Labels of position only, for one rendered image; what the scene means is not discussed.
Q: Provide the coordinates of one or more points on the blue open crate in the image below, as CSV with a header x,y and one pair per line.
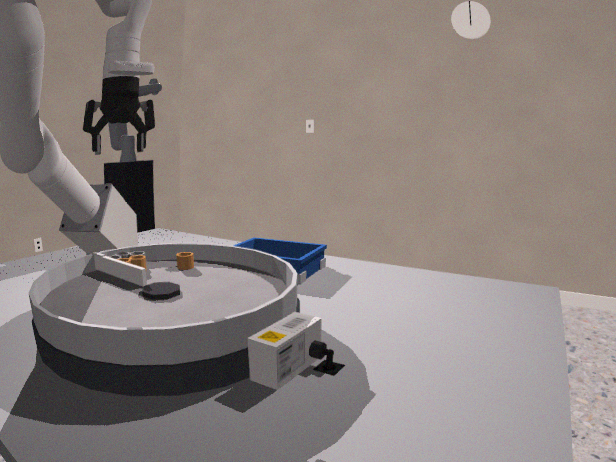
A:
x,y
295,253

